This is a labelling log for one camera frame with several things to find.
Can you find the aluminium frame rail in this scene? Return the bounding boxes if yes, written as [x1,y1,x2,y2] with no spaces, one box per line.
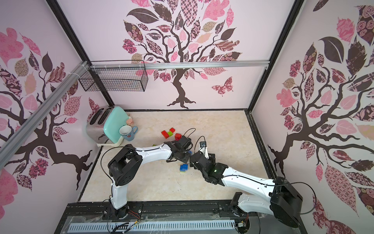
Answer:
[1,61,89,168]
[90,60,270,70]

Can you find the pink patterned small jar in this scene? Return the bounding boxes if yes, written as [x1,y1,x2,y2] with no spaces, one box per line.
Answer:
[126,116,134,126]

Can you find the aluminium frame rail left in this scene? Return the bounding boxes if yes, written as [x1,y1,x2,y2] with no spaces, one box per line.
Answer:
[1,61,89,168]

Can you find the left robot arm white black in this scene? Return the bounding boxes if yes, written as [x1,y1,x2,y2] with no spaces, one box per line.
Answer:
[104,136,193,218]

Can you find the black wire basket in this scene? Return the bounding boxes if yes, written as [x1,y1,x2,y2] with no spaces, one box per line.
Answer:
[79,59,148,92]

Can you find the red long lego brick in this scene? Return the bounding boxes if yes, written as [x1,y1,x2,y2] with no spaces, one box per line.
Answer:
[161,131,170,139]

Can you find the blue floral mug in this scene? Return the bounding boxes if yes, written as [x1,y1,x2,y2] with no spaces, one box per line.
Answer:
[119,125,138,141]

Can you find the aluminium frame rail back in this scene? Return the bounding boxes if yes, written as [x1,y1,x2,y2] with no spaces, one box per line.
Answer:
[90,60,270,70]

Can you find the blue long lego brick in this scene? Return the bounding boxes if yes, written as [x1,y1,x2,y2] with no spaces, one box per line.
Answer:
[180,164,189,173]

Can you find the red square lego brick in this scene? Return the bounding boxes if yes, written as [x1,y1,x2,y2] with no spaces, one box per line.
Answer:
[175,133,182,141]

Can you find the white slotted cable duct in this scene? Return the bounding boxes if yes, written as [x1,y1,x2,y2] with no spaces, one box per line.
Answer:
[66,220,236,234]

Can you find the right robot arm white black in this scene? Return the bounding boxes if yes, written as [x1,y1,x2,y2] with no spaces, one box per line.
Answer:
[190,151,303,228]

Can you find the mint green toaster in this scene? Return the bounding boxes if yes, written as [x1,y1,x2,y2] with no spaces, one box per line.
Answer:
[86,106,130,144]

